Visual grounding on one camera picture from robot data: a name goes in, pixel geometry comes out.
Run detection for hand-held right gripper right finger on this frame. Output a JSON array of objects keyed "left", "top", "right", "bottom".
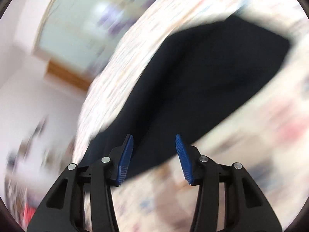
[{"left": 175, "top": 134, "right": 283, "bottom": 232}]

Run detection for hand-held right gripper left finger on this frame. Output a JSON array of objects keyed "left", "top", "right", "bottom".
[{"left": 26, "top": 134, "right": 134, "bottom": 232}]

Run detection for black pants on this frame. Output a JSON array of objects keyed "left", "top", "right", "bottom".
[{"left": 77, "top": 16, "right": 291, "bottom": 182}]

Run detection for animal printed fleece blanket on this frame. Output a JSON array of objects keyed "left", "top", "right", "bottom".
[{"left": 72, "top": 0, "right": 309, "bottom": 232}]

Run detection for floral glass sliding wardrobe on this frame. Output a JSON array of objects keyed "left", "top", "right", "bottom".
[{"left": 32, "top": 0, "right": 174, "bottom": 78}]

